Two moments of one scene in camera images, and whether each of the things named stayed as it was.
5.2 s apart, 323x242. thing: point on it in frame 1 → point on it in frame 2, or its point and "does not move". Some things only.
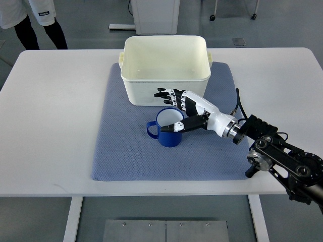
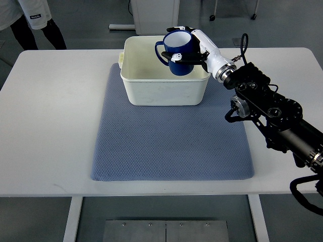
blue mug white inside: (166, 117) → (179, 41)
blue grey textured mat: (124, 152) does not move
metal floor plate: (165, 231) does not move
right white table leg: (260, 219) does not move
